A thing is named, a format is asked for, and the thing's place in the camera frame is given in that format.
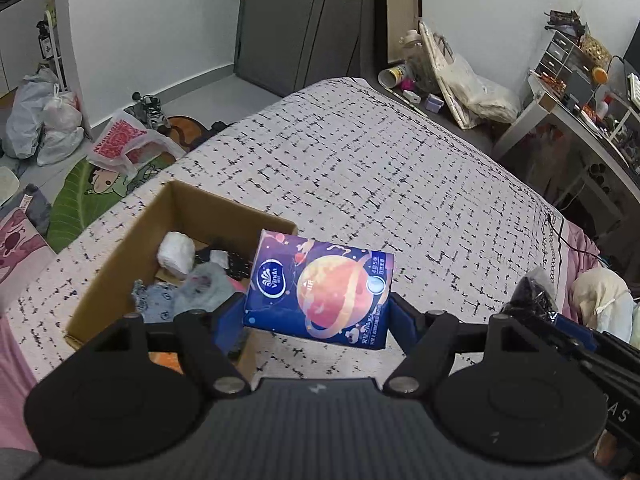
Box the black crinkly plastic bag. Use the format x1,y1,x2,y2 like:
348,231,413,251
506,266,559,321

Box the blue tissue pack planet print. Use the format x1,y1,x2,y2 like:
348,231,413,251
243,231,395,350

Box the open cardboard box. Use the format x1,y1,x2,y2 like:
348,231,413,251
65,181,297,349

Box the paper cup on floor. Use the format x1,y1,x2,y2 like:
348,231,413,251
378,63,412,89

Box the pink cartoon cushion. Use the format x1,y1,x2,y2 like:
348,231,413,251
0,208,55,308

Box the white charging cable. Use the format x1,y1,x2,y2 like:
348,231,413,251
589,290,640,319

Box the grey white garbage bags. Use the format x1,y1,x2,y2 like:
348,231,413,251
1,65,85,167

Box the grey drawer organizer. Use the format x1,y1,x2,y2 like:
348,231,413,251
532,30,598,96

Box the white soft bundle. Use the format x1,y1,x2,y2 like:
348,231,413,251
156,231,195,278

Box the orange burger plush toy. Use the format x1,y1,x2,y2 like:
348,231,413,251
149,352,182,374

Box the black white shoes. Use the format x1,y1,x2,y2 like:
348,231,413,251
125,91,171,134

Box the pink bed sheet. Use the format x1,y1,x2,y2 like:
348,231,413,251
1,222,600,453

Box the cream tote bag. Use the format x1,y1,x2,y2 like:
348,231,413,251
419,21,522,130

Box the blue patterned cloth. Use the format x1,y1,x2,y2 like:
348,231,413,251
131,280,178,324

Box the green cartoon floor mat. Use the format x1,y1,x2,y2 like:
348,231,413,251
47,153,176,252

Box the black cable on bed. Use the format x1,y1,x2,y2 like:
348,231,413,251
544,212,606,266

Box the white black patterned bedspread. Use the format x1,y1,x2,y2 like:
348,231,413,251
8,78,568,378

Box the pastel crumpled blanket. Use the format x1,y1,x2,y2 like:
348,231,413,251
570,268,639,349

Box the white desk with clutter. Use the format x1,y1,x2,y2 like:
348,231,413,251
491,10,639,198

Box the dark grey wardrobe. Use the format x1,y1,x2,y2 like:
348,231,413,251
234,0,374,96

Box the framed board leaning on wall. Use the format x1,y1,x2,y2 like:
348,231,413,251
373,0,422,68

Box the grey-blue plush toy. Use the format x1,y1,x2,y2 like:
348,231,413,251
174,262,239,316

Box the red white plastic bag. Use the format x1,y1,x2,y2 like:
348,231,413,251
87,110,186,180

